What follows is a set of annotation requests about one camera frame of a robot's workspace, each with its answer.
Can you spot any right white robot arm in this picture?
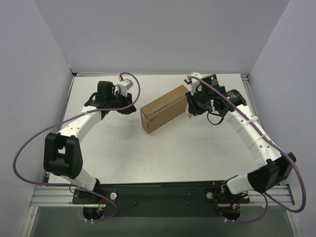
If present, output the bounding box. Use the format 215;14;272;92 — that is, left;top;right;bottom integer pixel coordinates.
185;72;296;195

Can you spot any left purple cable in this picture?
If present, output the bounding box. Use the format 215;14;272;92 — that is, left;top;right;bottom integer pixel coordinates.
12;72;141;222

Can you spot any purple cable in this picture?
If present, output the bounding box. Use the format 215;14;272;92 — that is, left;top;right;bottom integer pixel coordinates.
187;76;307;224
12;72;141;222

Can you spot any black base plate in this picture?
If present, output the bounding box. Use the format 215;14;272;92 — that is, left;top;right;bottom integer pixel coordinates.
72;181;250;219

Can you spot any brown cardboard express box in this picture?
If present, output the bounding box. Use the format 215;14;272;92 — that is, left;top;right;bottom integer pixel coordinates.
140;85;188;134

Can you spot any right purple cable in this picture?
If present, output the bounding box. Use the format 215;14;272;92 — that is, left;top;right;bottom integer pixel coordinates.
187;76;307;224

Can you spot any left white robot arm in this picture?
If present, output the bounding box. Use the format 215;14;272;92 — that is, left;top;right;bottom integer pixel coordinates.
43;79;136;203

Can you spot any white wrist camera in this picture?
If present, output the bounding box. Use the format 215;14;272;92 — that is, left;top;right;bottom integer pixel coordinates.
184;72;202;95
117;79;134;97

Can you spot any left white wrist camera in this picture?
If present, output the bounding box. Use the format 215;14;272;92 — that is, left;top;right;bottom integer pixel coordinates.
117;79;134;97

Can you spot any aluminium front rail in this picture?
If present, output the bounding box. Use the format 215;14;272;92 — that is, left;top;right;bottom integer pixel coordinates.
30;186;294;207

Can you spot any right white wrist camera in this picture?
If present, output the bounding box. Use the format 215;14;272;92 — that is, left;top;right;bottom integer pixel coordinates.
184;72;202;95

